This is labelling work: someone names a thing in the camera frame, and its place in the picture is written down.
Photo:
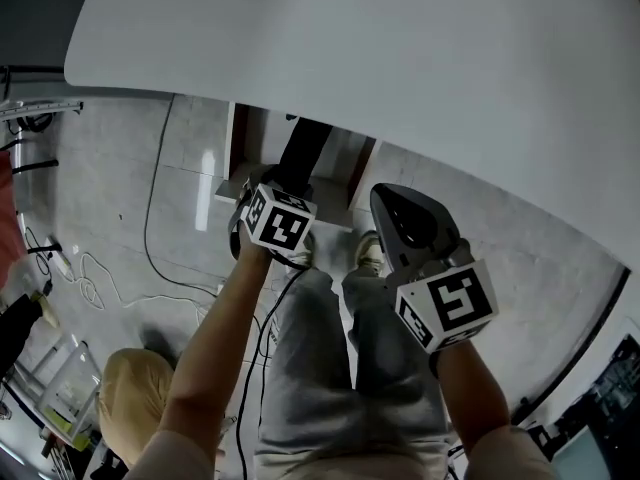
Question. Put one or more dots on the person's left forearm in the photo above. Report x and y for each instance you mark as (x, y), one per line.
(220, 343)

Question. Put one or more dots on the person's grey trousers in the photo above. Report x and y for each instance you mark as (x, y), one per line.
(310, 368)

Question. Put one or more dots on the person's right forearm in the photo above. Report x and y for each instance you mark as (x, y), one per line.
(470, 393)

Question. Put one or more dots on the person's left shoe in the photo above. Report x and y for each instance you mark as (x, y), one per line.
(305, 255)

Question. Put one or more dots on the person's right shoe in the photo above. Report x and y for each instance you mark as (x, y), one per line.
(367, 255)

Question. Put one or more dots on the tan padded stool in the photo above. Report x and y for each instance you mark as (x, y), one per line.
(135, 393)

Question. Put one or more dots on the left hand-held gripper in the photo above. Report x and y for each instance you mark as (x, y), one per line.
(282, 225)

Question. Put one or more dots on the person's beige shirt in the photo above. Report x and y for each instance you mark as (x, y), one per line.
(175, 458)

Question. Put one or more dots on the person's shoe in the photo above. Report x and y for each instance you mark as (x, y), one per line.
(305, 255)
(367, 255)

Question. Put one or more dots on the white power strip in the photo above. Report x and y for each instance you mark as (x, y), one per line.
(62, 263)

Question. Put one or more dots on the white frame glass stand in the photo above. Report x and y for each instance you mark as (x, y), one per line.
(60, 393)

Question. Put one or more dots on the white wooden box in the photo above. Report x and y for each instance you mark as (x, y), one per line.
(332, 208)

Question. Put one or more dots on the pink cloth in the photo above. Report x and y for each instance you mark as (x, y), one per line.
(10, 218)

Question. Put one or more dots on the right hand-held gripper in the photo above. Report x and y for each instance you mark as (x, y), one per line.
(450, 303)

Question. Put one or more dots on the aluminium rail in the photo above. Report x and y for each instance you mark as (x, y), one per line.
(40, 105)

